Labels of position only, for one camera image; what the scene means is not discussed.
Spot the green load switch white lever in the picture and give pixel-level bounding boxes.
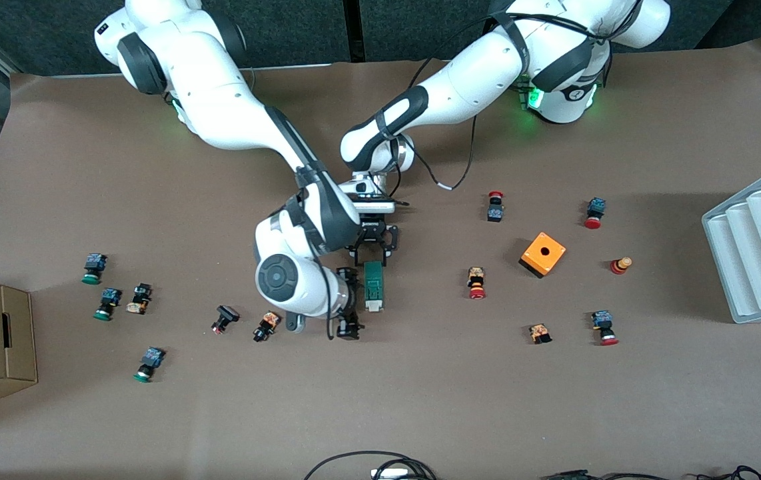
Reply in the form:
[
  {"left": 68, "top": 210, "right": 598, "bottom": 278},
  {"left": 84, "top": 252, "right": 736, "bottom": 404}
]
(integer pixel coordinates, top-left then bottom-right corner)
[{"left": 363, "top": 260, "right": 386, "bottom": 313}]

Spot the black pushbutton orange block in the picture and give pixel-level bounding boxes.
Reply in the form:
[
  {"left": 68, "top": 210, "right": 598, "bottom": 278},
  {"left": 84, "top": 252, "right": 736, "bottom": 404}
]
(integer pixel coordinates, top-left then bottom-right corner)
[{"left": 253, "top": 311, "right": 281, "bottom": 343}]

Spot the black pushbutton red tip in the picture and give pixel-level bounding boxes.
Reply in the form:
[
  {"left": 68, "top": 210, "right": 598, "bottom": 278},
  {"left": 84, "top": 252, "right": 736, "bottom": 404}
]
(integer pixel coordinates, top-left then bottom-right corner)
[{"left": 211, "top": 305, "right": 241, "bottom": 335}]

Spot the green pushbutton blue block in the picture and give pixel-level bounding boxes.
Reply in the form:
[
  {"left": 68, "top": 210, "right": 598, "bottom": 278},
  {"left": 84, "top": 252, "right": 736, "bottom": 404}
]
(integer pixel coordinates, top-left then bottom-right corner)
[
  {"left": 93, "top": 287, "right": 123, "bottom": 321},
  {"left": 133, "top": 347, "right": 166, "bottom": 383},
  {"left": 82, "top": 253, "right": 108, "bottom": 285}
]

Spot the black orange contact block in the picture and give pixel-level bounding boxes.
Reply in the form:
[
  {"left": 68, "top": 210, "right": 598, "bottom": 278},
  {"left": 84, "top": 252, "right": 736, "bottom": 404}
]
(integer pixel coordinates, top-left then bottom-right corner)
[{"left": 125, "top": 283, "right": 153, "bottom": 315}]

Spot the grey ridged tray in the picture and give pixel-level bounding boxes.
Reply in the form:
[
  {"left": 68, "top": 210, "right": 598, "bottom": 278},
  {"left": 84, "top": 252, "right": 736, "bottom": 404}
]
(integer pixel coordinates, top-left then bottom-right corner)
[{"left": 701, "top": 159, "right": 761, "bottom": 325}]

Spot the black cable white tip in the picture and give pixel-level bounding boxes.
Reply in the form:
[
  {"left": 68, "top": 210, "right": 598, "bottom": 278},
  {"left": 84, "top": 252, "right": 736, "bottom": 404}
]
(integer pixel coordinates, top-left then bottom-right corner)
[{"left": 407, "top": 100, "right": 478, "bottom": 193}]

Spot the black looped cable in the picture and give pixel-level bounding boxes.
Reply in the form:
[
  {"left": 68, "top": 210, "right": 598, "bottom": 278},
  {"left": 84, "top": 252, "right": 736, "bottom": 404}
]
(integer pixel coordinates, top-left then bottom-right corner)
[{"left": 304, "top": 451, "right": 438, "bottom": 480}]

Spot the orange button enclosure box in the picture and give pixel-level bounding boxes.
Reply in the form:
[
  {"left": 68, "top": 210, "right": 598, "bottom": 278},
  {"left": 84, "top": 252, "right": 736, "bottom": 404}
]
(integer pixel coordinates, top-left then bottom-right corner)
[{"left": 519, "top": 231, "right": 567, "bottom": 279}]

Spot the black vertical frame post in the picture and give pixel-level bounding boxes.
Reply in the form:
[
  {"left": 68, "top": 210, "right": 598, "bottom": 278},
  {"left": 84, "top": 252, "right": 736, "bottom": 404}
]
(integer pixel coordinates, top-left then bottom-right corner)
[{"left": 344, "top": 0, "right": 363, "bottom": 63}]

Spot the thin black cable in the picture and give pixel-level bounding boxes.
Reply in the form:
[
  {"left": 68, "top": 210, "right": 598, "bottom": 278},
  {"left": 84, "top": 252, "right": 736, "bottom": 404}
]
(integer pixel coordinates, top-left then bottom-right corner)
[
  {"left": 697, "top": 465, "right": 761, "bottom": 480},
  {"left": 540, "top": 469, "right": 688, "bottom": 480}
]

